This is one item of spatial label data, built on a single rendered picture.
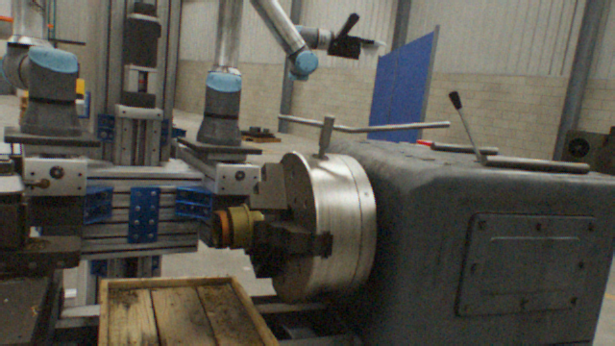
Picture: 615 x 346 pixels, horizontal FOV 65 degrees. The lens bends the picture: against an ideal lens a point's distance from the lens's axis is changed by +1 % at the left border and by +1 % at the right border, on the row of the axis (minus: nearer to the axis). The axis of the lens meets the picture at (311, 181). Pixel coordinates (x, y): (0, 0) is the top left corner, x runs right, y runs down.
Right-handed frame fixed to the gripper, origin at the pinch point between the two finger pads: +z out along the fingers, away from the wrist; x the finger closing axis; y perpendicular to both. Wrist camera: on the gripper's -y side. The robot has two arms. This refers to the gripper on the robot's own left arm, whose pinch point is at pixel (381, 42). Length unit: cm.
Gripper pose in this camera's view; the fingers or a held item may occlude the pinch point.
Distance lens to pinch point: 188.1
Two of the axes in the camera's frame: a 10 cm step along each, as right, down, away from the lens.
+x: 1.7, 3.2, -9.3
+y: -1.5, 9.4, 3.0
